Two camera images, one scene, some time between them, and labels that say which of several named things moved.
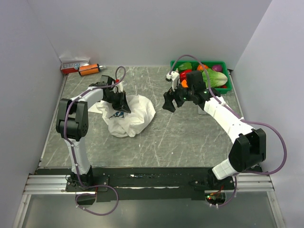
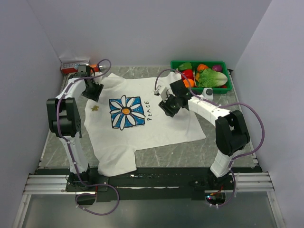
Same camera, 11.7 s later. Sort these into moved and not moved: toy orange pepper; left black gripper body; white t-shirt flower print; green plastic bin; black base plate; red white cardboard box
Moved: left black gripper body; white t-shirt flower print
Not moved: red white cardboard box; green plastic bin; toy orange pepper; black base plate
